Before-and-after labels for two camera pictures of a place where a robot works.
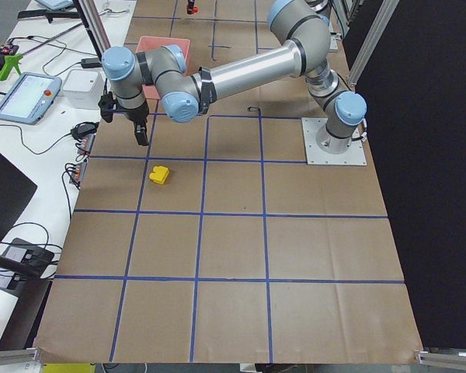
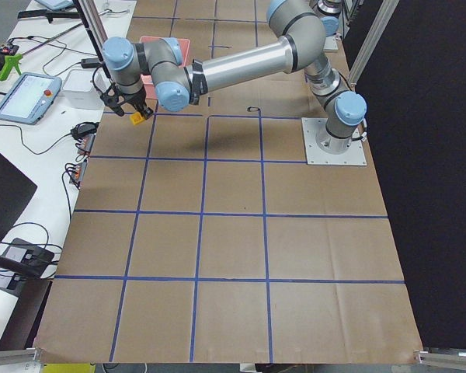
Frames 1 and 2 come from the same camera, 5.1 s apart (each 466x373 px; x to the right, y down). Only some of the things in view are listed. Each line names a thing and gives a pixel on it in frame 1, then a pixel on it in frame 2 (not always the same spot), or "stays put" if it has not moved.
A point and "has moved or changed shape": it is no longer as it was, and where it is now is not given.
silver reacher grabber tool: [15, 59] stays put
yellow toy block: [159, 174] has moved or changed shape
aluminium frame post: [89, 15] stays put
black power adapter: [91, 63] stays put
